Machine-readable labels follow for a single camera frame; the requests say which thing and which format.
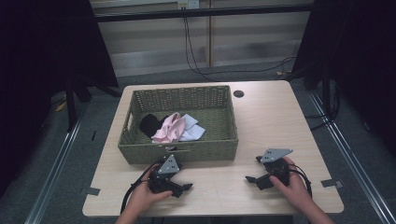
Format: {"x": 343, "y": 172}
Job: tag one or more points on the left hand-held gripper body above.
{"x": 168, "y": 166}

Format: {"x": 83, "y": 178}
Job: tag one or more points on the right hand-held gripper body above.
{"x": 275, "y": 155}

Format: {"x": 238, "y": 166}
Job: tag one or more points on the person's right hand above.
{"x": 294, "y": 189}

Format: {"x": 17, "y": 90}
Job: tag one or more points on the person's left hand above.
{"x": 143, "y": 196}

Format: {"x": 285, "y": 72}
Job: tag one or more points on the metal basket tag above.
{"x": 176, "y": 149}

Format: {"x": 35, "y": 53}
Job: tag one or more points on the pink cloth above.
{"x": 172, "y": 129}

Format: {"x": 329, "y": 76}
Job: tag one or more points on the pale blue cloth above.
{"x": 194, "y": 130}

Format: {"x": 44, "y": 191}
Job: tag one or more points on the black cloth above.
{"x": 149, "y": 124}

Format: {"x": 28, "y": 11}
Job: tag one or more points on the green woven basket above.
{"x": 214, "y": 121}

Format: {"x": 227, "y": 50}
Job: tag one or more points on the grey tape piece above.
{"x": 92, "y": 191}
{"x": 331, "y": 183}

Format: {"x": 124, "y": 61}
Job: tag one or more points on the dark round table grommet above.
{"x": 238, "y": 93}

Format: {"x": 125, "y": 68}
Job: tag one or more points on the black metal stand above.
{"x": 73, "y": 105}

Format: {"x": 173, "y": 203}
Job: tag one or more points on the yellow floor marker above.
{"x": 61, "y": 106}

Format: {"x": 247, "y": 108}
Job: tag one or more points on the black curtain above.
{"x": 46, "y": 46}
{"x": 358, "y": 46}

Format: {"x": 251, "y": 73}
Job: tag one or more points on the black horizontal bar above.
{"x": 202, "y": 13}

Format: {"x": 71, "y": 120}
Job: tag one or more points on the metal floor rail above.
{"x": 53, "y": 174}
{"x": 351, "y": 158}

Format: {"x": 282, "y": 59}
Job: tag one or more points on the white wall socket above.
{"x": 188, "y": 4}

